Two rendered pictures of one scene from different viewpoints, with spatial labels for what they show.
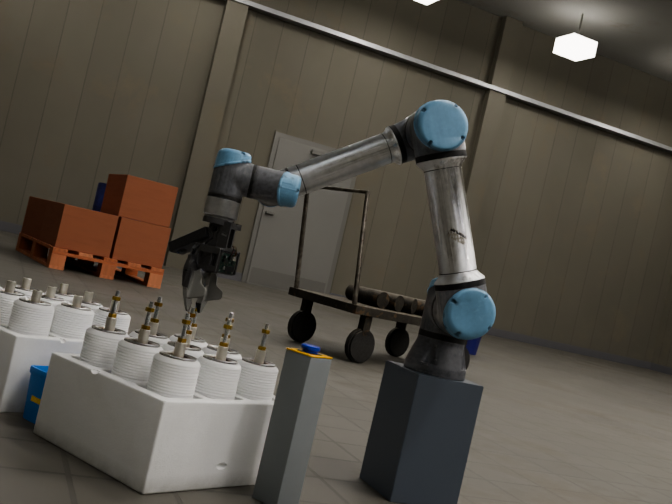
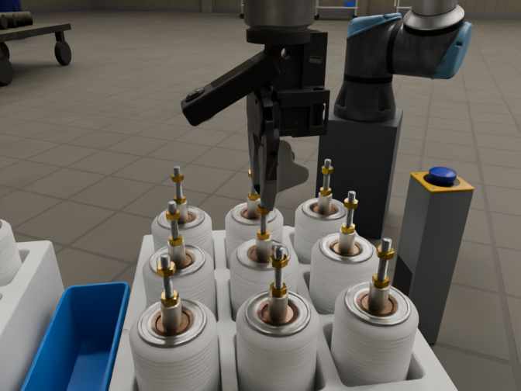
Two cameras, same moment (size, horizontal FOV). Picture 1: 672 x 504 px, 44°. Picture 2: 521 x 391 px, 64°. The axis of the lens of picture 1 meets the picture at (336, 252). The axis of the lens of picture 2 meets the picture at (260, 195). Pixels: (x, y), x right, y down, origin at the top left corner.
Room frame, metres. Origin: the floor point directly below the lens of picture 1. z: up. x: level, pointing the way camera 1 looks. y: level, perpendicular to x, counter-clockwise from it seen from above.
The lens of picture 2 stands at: (1.52, 0.64, 0.58)
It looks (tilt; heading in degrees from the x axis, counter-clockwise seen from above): 26 degrees down; 314
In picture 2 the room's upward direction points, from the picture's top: straight up
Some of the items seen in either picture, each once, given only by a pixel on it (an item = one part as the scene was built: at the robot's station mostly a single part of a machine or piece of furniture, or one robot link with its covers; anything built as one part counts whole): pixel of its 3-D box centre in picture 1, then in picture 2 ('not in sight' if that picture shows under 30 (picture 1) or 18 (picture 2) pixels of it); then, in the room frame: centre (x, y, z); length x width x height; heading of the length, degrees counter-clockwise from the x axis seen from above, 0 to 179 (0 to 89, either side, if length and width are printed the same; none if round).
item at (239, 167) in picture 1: (231, 175); not in sight; (1.85, 0.26, 0.64); 0.09 x 0.08 x 0.11; 97
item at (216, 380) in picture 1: (210, 401); (340, 299); (1.78, 0.19, 0.16); 0.10 x 0.10 x 0.18
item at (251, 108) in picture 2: (216, 246); (284, 84); (1.84, 0.26, 0.48); 0.09 x 0.08 x 0.12; 58
